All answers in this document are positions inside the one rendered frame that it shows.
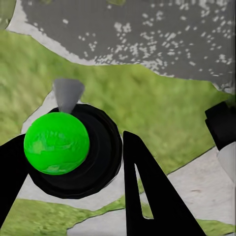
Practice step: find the insectifuge atomizer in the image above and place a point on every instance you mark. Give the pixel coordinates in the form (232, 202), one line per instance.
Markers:
(75, 150)

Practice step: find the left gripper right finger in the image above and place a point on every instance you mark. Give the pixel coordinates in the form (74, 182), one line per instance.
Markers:
(171, 216)

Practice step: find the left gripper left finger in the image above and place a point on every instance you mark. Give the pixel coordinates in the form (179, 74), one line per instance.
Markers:
(13, 173)

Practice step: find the pot plant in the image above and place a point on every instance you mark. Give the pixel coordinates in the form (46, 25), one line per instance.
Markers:
(7, 8)

